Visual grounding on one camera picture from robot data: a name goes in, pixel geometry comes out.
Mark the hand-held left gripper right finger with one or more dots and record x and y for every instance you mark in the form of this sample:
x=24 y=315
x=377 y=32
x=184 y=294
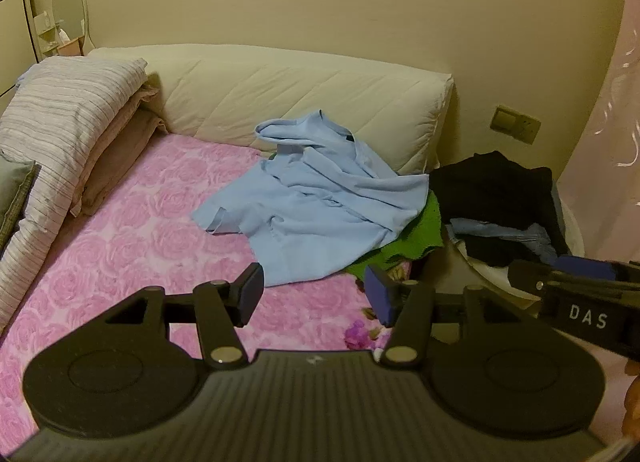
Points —
x=379 y=294

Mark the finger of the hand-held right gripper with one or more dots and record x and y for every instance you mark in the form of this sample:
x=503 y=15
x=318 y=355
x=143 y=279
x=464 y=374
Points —
x=527 y=278
x=585 y=268

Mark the pink box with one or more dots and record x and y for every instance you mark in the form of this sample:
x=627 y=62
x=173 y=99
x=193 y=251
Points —
x=69 y=46

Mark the pink floral blanket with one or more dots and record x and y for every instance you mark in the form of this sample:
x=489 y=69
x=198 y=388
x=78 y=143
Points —
x=125 y=242

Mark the beige folded blanket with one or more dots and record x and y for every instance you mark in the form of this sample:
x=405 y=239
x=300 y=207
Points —
x=125 y=151

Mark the green cloth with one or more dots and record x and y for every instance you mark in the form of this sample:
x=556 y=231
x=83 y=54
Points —
x=425 y=232

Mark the grey striped quilt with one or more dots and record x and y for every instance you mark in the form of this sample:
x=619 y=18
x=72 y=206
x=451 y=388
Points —
x=60 y=106

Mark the person's right hand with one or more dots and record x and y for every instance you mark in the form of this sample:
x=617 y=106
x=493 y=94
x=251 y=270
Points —
x=632 y=397

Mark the white vanity table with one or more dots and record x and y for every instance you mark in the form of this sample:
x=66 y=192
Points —
x=45 y=36

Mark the grey pillow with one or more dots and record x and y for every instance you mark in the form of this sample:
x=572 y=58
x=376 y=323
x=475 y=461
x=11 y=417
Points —
x=15 y=192

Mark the white wardrobe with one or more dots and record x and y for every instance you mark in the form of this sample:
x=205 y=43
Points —
x=12 y=16

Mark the white laundry basket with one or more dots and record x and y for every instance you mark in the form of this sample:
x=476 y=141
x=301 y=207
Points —
x=575 y=237

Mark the pink curtain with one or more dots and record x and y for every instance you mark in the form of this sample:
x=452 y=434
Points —
x=610 y=116

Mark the light blue sweatshirt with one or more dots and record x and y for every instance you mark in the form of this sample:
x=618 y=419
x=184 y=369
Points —
x=325 y=192

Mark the oval mirror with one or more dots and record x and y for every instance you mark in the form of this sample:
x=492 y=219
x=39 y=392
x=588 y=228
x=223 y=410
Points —
x=67 y=1

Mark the blue denim garment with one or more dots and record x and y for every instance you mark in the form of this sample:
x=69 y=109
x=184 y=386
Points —
x=500 y=233

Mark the cream headboard cushion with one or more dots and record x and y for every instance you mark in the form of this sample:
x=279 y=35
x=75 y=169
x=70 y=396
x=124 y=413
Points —
x=300 y=86

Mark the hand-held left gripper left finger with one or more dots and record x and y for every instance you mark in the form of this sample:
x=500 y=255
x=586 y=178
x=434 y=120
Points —
x=250 y=292

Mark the wall socket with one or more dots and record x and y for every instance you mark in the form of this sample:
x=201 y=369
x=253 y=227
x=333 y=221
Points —
x=515 y=124

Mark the black garment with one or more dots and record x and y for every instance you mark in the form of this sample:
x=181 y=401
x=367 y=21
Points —
x=495 y=187

